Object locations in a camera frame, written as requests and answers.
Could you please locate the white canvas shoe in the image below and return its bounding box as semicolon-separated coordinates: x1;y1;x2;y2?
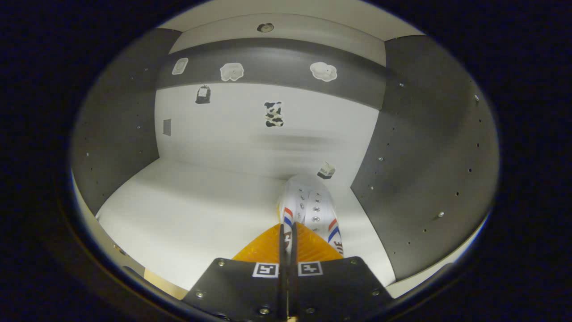
277;174;345;258

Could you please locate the white shoe cabinet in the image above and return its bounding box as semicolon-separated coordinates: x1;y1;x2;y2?
69;0;501;300

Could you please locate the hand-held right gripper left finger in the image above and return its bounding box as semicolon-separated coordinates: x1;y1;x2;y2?
183;223;286;320

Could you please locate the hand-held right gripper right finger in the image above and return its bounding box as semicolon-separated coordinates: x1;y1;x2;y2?
286;223;395;320

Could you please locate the white cabinet shelf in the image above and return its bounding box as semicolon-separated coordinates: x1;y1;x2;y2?
156;0;425;43

